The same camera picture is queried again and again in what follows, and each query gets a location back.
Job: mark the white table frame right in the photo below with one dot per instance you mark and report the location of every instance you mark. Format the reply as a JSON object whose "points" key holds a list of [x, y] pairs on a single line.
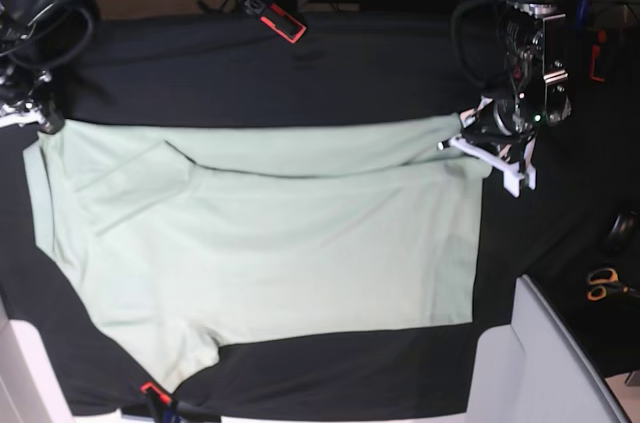
{"points": [[533, 370]]}

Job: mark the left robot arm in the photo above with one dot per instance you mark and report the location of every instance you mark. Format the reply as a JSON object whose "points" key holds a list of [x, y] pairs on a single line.
{"points": [[531, 92]]}

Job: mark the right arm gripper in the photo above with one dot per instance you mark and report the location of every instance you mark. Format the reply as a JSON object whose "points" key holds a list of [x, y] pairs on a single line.
{"points": [[27, 98]]}

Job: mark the red and black clamp tool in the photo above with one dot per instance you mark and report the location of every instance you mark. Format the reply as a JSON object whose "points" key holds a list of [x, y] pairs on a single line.
{"points": [[275, 18]]}

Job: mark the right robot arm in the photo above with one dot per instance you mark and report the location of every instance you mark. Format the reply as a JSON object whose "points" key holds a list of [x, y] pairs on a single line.
{"points": [[26, 23]]}

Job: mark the red and black clamp bottom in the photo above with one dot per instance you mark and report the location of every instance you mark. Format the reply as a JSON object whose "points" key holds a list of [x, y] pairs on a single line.
{"points": [[164, 408]]}

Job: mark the white table frame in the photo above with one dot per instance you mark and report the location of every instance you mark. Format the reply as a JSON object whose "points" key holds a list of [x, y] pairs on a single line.
{"points": [[533, 370], [30, 391]]}

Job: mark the white table frame left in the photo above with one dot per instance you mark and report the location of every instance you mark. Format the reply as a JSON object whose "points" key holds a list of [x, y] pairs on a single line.
{"points": [[30, 391]]}

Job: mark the black table cloth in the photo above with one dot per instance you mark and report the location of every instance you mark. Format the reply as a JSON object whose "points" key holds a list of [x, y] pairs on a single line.
{"points": [[224, 71]]}

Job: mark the orange handled scissors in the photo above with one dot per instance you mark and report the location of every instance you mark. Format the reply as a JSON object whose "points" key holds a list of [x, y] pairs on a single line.
{"points": [[605, 283]]}

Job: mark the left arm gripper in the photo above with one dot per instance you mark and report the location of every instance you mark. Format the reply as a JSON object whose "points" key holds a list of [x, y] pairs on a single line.
{"points": [[502, 132]]}

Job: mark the orange and black bracket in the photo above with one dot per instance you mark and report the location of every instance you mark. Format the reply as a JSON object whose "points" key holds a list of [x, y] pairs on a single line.
{"points": [[596, 68]]}

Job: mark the light green T-shirt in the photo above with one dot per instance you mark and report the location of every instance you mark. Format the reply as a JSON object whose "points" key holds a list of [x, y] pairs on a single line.
{"points": [[180, 241]]}

